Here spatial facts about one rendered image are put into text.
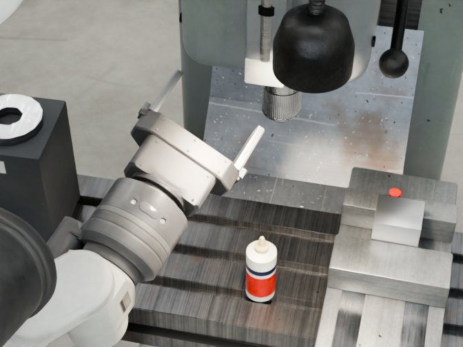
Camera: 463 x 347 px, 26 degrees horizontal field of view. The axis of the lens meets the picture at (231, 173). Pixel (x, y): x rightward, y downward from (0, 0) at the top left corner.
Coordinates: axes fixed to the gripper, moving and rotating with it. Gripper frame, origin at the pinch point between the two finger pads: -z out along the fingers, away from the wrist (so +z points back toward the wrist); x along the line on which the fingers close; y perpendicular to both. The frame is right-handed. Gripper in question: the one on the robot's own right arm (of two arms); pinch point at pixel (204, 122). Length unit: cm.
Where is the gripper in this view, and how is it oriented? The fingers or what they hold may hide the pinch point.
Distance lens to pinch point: 107.8
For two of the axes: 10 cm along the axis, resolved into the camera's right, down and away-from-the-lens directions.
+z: -4.9, 7.8, -3.9
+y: -2.9, 2.8, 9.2
